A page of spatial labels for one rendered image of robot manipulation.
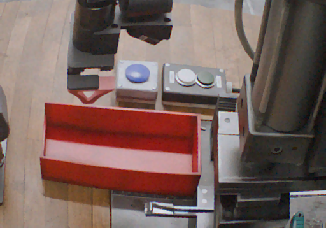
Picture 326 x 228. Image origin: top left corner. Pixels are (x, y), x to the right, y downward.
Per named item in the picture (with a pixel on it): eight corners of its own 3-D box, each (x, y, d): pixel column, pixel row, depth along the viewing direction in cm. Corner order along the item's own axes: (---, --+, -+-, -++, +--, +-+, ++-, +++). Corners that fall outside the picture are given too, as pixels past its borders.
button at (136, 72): (125, 69, 134) (126, 61, 133) (149, 71, 134) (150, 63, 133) (123, 87, 131) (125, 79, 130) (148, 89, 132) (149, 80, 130)
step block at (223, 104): (209, 130, 130) (219, 92, 123) (226, 131, 130) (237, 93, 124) (210, 160, 126) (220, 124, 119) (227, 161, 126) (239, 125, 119)
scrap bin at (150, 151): (44, 124, 126) (44, 100, 122) (194, 138, 128) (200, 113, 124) (41, 179, 118) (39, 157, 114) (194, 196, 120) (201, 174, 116)
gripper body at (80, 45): (113, 14, 111) (117, -14, 104) (113, 72, 106) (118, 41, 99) (70, 18, 110) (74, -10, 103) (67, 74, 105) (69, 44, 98)
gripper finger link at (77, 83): (109, 72, 115) (114, 36, 107) (112, 116, 112) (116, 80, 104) (66, 74, 114) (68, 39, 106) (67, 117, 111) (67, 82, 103)
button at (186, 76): (176, 76, 134) (177, 67, 133) (193, 78, 135) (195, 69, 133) (176, 89, 133) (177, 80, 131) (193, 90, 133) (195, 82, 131)
